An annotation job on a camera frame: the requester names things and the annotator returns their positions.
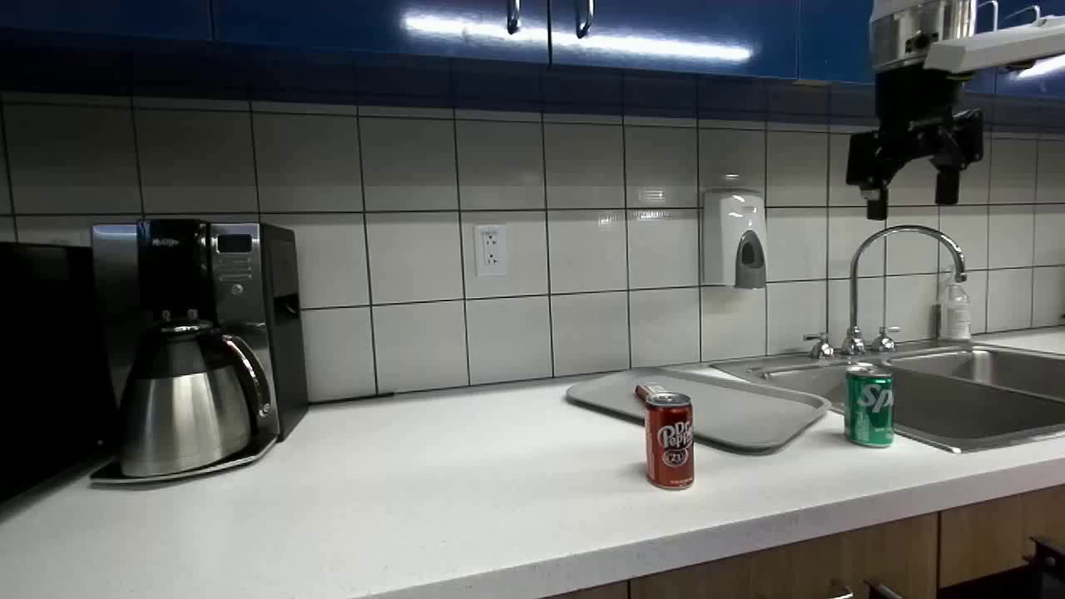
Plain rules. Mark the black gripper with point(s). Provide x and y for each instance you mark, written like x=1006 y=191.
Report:
x=920 y=103

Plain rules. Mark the green Sprite can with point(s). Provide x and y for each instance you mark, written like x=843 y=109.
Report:
x=869 y=411

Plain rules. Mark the red soda can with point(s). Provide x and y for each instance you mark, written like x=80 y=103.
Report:
x=670 y=445

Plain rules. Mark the grey plastic tray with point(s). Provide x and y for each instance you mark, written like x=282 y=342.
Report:
x=753 y=415

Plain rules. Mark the chrome gooseneck faucet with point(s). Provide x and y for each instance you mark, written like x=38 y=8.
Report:
x=857 y=288

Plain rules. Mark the clear soap pump bottle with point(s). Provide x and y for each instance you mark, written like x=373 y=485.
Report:
x=951 y=316

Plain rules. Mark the stainless steel double sink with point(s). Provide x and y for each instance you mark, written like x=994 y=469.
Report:
x=967 y=403

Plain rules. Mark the small yellow wrapped bar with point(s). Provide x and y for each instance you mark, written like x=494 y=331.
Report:
x=646 y=392

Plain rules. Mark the wooden base cabinet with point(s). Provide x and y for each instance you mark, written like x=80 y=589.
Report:
x=799 y=567

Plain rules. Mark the black steel coffee maker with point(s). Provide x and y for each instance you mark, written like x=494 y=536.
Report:
x=251 y=288

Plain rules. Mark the stainless steel carafe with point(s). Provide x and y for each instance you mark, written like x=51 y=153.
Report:
x=183 y=411

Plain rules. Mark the black microwave oven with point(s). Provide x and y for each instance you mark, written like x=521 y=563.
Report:
x=44 y=369

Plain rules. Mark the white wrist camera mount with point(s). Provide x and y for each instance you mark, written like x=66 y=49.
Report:
x=1000 y=49

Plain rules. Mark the white wall soap dispenser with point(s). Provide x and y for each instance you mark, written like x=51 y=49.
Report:
x=733 y=237

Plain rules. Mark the white wall outlet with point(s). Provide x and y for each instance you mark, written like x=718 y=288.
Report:
x=489 y=252

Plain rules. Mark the blue glossy wall cabinet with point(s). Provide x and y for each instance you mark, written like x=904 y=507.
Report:
x=278 y=34

